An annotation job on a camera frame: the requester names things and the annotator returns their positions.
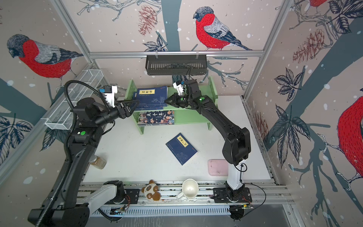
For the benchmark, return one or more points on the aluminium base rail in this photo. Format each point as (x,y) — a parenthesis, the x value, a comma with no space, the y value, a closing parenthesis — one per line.
(210,200)

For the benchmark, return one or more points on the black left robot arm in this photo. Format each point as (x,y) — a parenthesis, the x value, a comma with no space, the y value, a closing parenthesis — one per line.
(60,208)

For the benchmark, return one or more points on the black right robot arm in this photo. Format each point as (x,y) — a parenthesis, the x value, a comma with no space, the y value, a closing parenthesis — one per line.
(237,147)

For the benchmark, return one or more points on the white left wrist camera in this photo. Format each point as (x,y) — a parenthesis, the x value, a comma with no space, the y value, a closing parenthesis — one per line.
(109,92)

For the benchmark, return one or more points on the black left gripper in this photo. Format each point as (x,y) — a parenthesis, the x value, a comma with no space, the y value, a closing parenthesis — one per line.
(125,112)

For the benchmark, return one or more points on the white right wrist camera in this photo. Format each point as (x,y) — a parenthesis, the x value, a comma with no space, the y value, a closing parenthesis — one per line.
(179,87)

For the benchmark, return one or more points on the dark blue book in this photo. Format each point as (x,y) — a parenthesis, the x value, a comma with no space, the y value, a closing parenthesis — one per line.
(181,148)
(151,98)

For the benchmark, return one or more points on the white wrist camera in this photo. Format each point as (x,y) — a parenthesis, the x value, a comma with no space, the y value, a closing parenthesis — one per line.
(109,92)
(179,87)

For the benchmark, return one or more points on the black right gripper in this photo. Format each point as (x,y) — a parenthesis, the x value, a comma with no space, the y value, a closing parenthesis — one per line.
(177,103)

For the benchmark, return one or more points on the colourful cartoon cover book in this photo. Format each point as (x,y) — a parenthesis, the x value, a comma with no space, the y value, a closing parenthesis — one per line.
(156,118)

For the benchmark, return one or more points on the white wire mesh basket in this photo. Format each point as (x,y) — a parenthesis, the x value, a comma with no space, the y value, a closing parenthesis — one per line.
(61,118)

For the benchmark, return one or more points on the black hanging wall basket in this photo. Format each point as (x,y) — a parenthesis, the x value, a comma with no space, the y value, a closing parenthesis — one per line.
(164,65)

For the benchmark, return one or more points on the brown white plush toy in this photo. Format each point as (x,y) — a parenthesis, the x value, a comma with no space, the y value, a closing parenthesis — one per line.
(151,192)

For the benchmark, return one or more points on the small glass spice jar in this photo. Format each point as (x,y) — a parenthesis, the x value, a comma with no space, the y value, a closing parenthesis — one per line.
(97,162)

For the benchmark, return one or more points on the white ceramic mug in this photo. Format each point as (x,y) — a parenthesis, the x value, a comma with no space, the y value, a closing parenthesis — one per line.
(190,189)

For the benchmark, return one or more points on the pink plastic tray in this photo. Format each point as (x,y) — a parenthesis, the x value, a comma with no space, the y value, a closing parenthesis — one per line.
(218,167)

